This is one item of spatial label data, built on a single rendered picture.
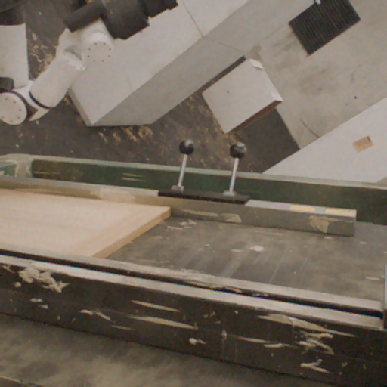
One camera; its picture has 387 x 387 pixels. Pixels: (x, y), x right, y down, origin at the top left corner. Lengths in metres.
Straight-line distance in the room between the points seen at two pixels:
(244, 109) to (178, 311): 5.37
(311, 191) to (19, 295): 0.78
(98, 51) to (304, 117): 7.97
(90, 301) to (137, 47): 2.91
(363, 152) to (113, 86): 2.19
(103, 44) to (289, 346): 0.79
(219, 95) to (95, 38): 4.92
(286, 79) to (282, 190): 7.87
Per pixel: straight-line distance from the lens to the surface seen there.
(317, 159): 4.47
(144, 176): 1.36
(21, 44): 1.24
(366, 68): 8.86
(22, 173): 1.53
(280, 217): 1.00
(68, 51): 1.22
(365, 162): 4.42
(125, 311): 0.58
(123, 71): 3.46
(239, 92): 5.89
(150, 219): 0.98
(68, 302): 0.62
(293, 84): 9.04
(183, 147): 1.10
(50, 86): 1.21
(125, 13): 1.11
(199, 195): 1.05
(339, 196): 1.22
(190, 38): 3.24
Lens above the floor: 1.86
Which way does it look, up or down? 24 degrees down
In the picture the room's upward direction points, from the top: 58 degrees clockwise
